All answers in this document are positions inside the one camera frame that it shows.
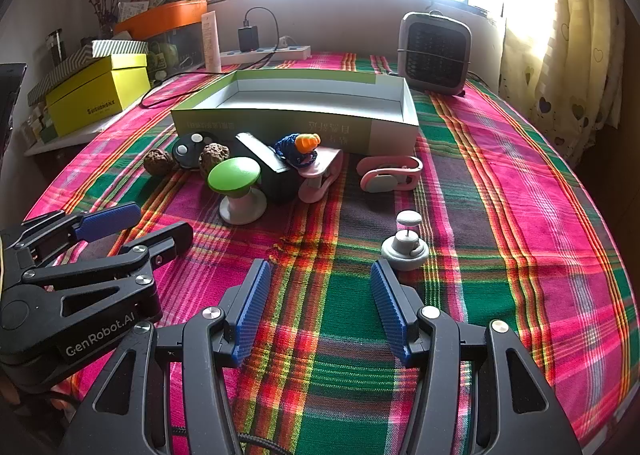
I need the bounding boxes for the dark bottle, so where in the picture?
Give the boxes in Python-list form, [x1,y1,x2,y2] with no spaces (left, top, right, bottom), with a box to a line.
[47,28,68,63]

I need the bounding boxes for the plaid tablecloth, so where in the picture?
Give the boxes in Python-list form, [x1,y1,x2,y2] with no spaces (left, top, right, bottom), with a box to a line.
[22,51,632,455]

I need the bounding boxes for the yellow cardboard box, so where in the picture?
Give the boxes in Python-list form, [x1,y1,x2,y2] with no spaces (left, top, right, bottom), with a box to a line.
[45,54,152,138]

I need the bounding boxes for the orange bin lid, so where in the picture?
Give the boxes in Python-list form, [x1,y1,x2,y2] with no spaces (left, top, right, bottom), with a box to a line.
[114,0,208,38]

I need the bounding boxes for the black charger adapter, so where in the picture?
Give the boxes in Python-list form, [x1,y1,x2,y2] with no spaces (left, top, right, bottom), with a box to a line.
[238,25,260,53]

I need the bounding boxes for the heart print curtain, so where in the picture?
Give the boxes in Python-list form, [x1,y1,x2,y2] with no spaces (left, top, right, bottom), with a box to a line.
[500,0,631,166]

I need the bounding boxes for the green white cardboard box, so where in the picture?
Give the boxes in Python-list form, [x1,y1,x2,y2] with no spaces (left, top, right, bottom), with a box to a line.
[171,69,420,157]

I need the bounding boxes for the black round key fob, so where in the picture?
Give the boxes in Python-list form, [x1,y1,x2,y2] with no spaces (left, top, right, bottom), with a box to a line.
[171,132,213,170]

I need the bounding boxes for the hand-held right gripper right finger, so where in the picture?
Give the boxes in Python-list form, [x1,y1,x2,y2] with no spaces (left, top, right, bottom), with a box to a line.
[370,259,583,455]

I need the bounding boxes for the clear storage bin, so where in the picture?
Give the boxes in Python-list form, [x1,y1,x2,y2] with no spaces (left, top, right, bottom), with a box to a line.
[147,22,206,81]

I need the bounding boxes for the grey space heater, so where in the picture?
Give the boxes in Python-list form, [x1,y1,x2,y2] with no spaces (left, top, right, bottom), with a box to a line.
[397,10,473,96]

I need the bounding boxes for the grey white suction stand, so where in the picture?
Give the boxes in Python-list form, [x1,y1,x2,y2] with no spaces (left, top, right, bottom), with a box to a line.
[381,210,428,278]

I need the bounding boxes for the black monitor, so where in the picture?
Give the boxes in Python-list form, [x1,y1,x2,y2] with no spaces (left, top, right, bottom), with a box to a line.
[0,64,27,166]

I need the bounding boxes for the white power strip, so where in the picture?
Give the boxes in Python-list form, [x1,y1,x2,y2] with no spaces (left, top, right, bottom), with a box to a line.
[220,45,312,63]

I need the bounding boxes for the cream lotion tube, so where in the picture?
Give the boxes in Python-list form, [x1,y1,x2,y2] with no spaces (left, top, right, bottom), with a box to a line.
[201,12,223,73]

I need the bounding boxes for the black rectangular case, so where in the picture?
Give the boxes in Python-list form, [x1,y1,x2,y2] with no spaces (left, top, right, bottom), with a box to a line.
[235,132,300,203]

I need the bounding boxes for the black charger cable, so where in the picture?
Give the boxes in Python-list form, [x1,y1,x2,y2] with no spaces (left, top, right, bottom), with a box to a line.
[139,6,282,110]

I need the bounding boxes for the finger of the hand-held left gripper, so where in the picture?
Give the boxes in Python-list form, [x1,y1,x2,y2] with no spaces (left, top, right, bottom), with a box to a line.
[20,224,194,336]
[0,202,142,266]

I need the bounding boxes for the green white mushroom massager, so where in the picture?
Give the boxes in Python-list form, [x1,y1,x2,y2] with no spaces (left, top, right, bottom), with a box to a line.
[207,158,268,226]

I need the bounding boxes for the blue orange knitted toy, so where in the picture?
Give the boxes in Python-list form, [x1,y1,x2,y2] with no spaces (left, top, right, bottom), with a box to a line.
[272,132,321,171]

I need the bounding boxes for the brown walnut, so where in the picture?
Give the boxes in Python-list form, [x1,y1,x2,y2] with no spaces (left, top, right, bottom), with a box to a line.
[199,142,232,176]
[144,148,175,177]

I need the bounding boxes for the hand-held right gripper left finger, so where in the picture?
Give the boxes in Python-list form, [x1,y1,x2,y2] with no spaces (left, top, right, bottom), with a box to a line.
[60,257,273,455]

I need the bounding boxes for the pink white clip holder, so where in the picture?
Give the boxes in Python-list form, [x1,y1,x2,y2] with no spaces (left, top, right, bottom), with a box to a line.
[295,148,343,203]

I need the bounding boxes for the pink grey folding holder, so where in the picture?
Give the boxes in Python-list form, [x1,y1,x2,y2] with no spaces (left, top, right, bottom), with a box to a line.
[356,155,423,194]

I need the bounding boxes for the row of small boxes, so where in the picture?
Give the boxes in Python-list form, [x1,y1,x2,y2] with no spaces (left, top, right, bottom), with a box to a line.
[20,102,58,146]

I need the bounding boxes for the green white striped box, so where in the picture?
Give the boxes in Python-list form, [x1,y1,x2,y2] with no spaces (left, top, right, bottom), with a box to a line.
[27,39,151,106]

